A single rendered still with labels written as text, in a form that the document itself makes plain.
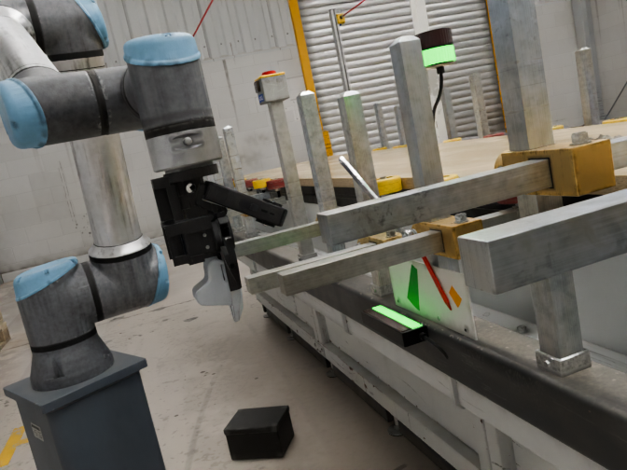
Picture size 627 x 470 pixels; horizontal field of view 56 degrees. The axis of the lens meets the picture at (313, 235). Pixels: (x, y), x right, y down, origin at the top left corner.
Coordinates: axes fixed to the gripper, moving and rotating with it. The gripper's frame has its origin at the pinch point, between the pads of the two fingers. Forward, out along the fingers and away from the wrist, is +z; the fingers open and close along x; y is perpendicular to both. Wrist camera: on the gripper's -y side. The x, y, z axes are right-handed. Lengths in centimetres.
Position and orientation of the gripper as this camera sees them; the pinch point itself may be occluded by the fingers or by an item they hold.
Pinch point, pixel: (239, 310)
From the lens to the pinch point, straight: 81.1
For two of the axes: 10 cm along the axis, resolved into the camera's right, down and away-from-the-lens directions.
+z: 2.0, 9.7, 1.6
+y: -9.3, 2.4, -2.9
